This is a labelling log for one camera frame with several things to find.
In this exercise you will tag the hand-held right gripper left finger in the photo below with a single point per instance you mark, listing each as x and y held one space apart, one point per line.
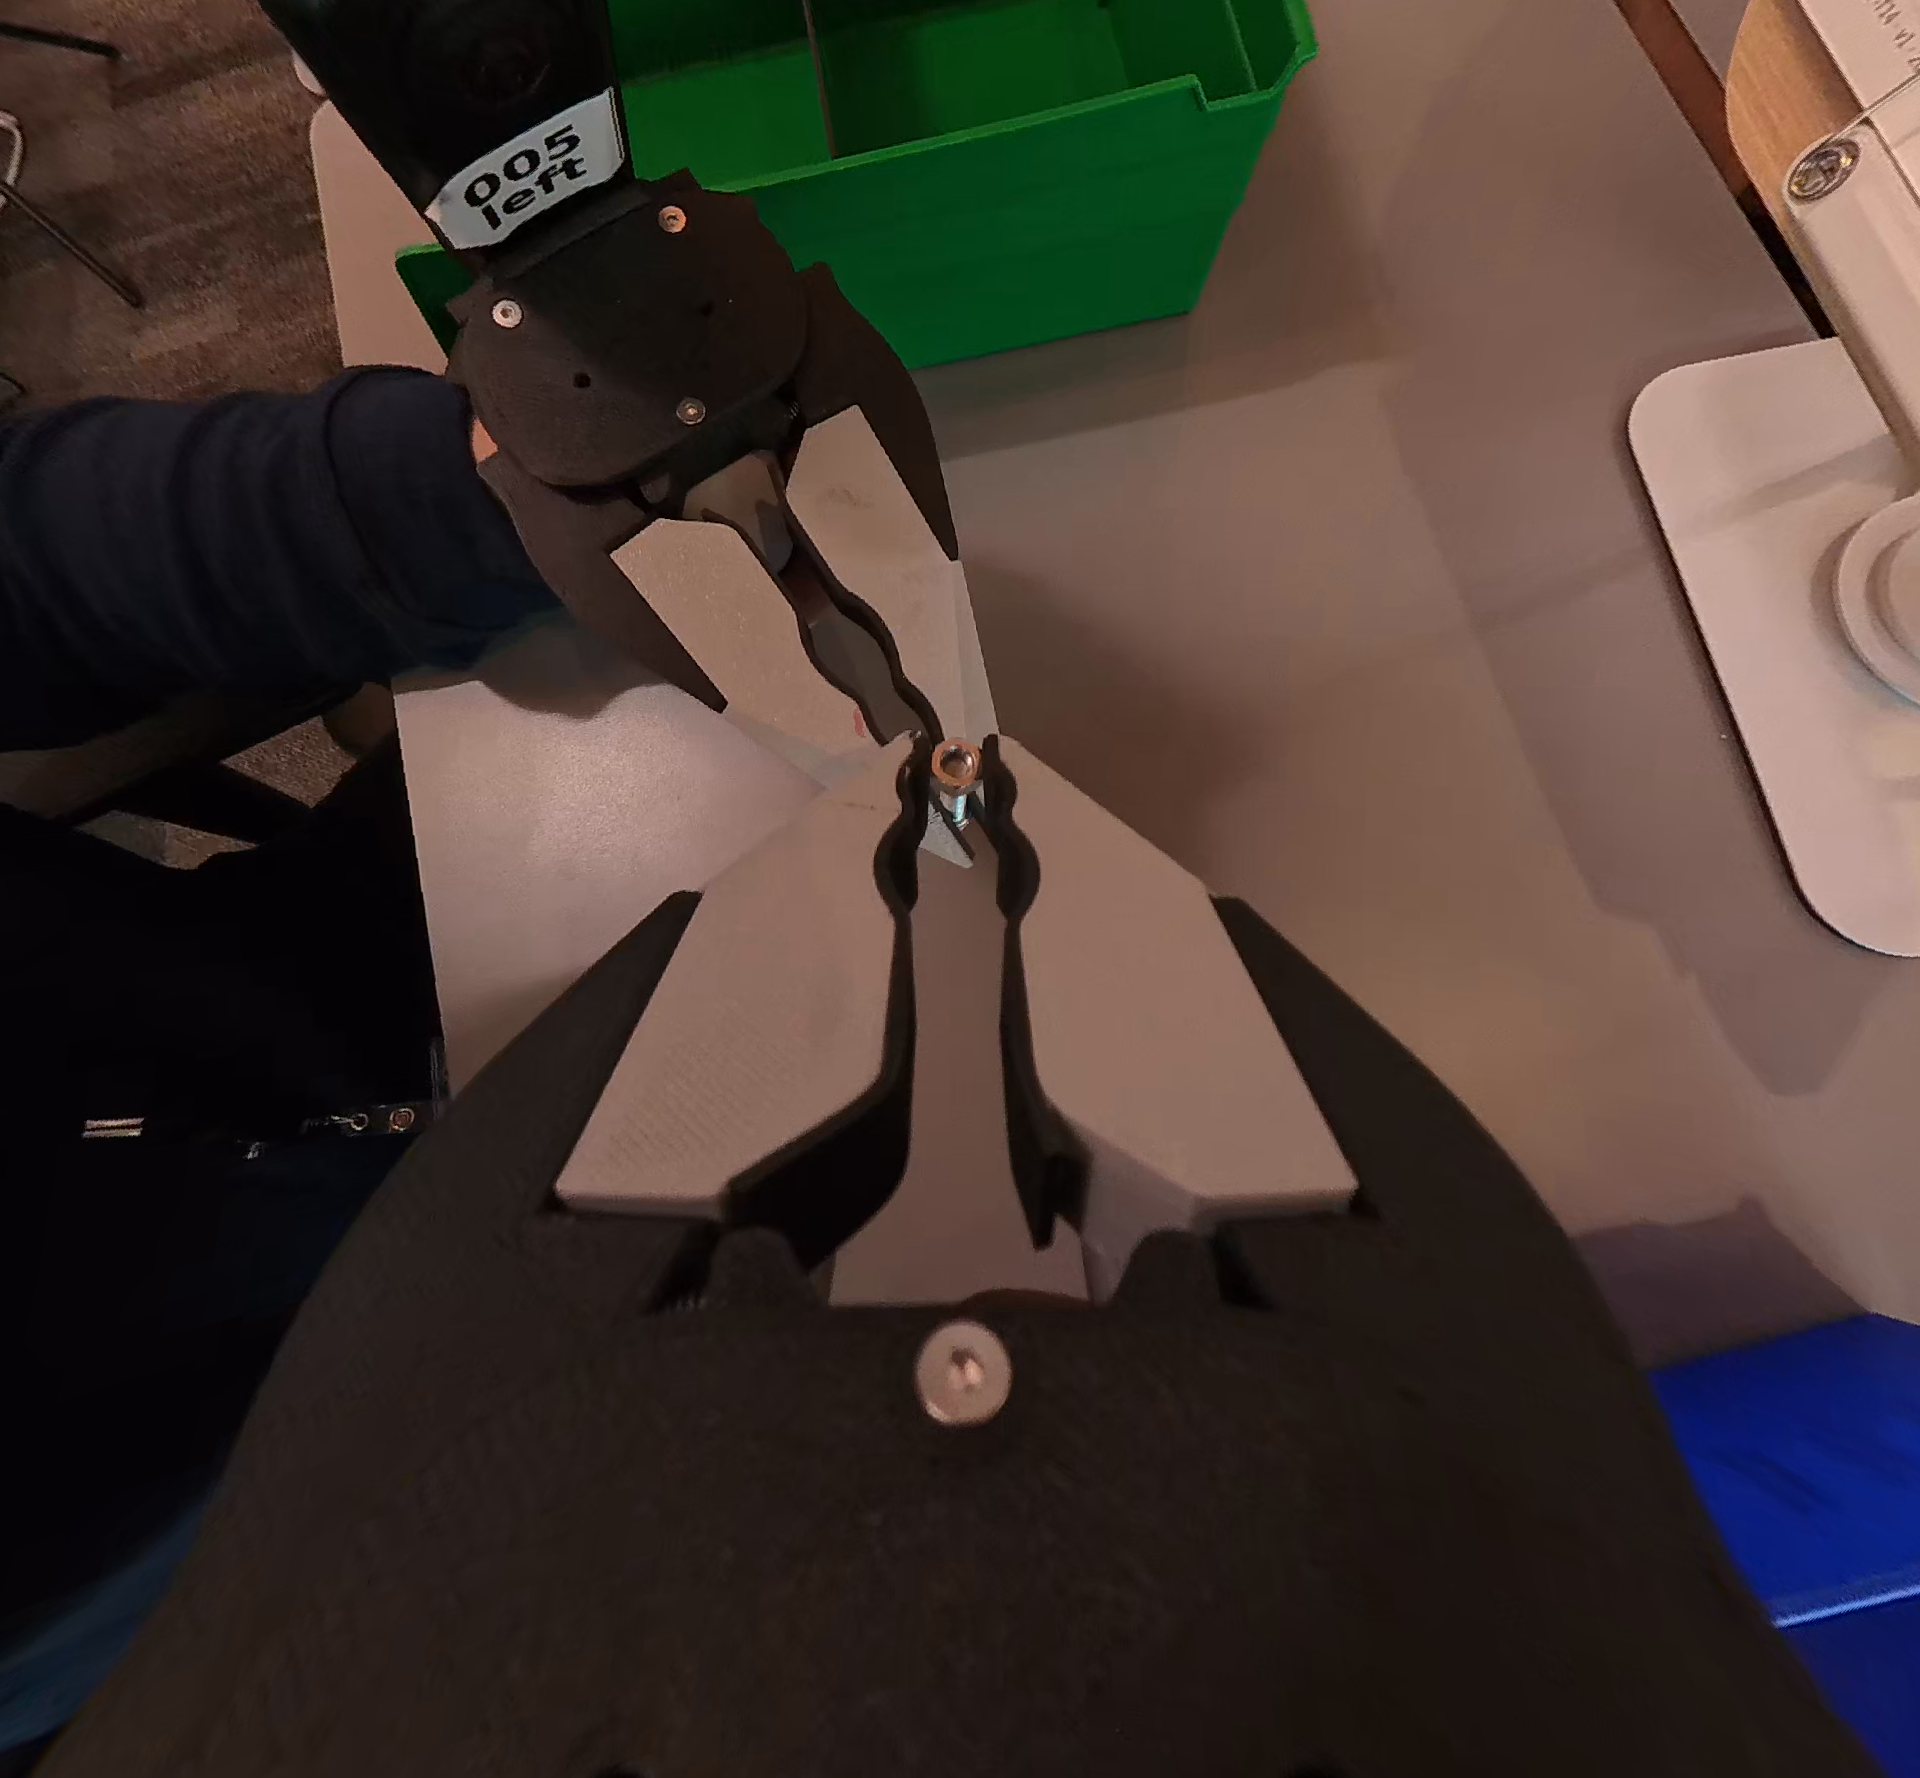
736 1044

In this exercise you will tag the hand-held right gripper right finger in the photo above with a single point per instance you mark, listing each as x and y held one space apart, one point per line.
1170 1044

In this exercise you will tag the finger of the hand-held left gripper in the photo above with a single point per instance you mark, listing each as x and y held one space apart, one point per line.
705 610
886 533

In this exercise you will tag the steel bolt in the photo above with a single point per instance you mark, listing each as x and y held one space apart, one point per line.
956 811

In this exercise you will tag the green plastic bin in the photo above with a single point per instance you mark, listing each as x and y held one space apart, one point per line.
976 203

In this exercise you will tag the blue plastic bin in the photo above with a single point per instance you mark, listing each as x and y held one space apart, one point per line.
1800 1477

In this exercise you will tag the person's left forearm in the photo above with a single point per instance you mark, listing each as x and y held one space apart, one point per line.
225 533

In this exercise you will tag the person's dark clothing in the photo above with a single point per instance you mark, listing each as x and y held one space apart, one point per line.
181 984

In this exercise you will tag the metal chair leg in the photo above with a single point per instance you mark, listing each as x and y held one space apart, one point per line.
75 217

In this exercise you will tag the instruction sheet on stand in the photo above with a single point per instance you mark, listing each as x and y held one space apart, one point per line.
1740 578

